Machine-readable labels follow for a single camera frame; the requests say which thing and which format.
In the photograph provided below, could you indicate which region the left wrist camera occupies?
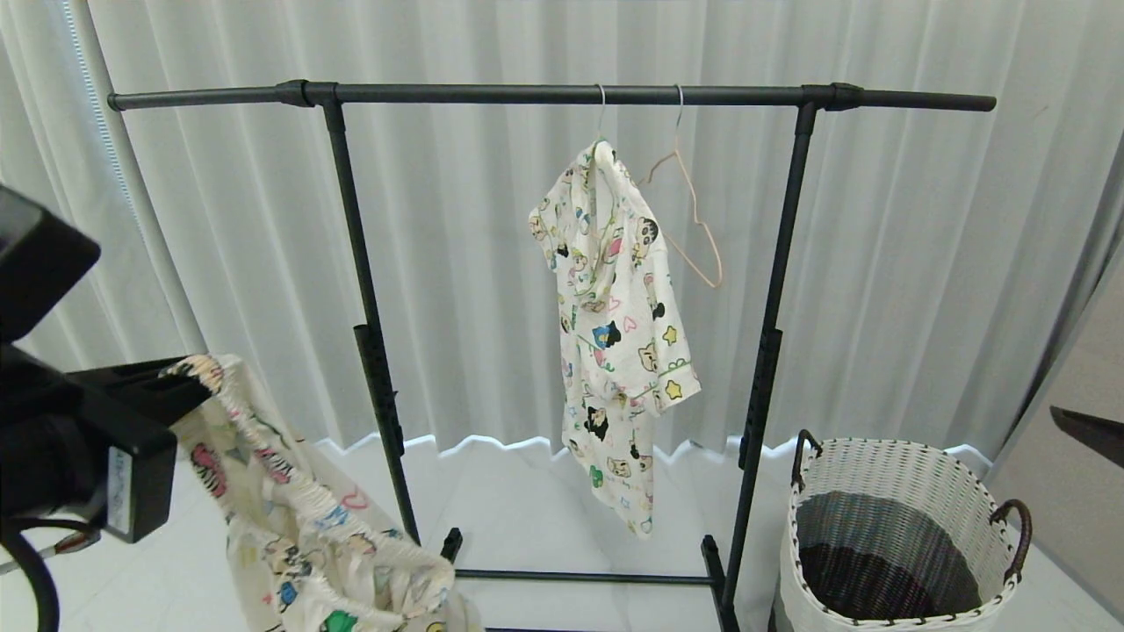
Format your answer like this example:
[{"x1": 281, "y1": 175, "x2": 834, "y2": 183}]
[{"x1": 0, "y1": 184, "x2": 102, "y2": 345}]

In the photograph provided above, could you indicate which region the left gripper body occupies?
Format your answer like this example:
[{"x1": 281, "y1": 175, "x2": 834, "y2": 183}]
[{"x1": 0, "y1": 347, "x2": 178, "y2": 545}]

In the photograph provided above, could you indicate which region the white laundry basket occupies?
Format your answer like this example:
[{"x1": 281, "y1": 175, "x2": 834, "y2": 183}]
[{"x1": 773, "y1": 428, "x2": 1034, "y2": 632}]

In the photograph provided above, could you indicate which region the black clothes rack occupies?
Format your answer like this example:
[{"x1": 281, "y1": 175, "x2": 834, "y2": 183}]
[{"x1": 107, "y1": 79, "x2": 998, "y2": 632}]

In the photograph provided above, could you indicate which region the cream printed garment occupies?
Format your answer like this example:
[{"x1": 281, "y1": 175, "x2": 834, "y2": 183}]
[
  {"x1": 529, "y1": 140, "x2": 702, "y2": 538},
  {"x1": 162, "y1": 354, "x2": 486, "y2": 632}
]

